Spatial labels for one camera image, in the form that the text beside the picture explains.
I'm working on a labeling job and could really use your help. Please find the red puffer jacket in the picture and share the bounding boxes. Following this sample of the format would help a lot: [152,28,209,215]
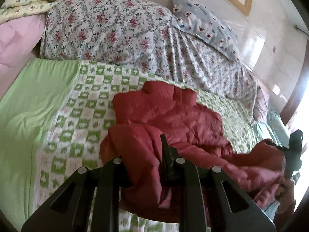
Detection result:
[100,81,285,223]

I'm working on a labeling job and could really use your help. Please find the person's right hand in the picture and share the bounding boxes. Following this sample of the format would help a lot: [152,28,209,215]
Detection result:
[275,177,296,219]

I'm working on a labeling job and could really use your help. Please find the green checkered bed sheet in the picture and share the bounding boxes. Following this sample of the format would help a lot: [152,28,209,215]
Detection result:
[0,57,264,232]

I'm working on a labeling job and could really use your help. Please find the red floral folded quilt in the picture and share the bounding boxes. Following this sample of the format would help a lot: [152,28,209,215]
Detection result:
[40,0,258,110]

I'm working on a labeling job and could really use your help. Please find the blue floral pillow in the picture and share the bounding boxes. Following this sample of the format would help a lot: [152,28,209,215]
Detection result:
[171,0,240,62]

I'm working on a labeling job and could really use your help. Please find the pink quilted blanket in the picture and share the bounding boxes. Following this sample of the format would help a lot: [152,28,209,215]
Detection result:
[0,14,46,96]

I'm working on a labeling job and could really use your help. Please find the yellow floral folded blanket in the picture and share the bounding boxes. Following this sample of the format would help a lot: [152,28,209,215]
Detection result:
[1,0,58,24]

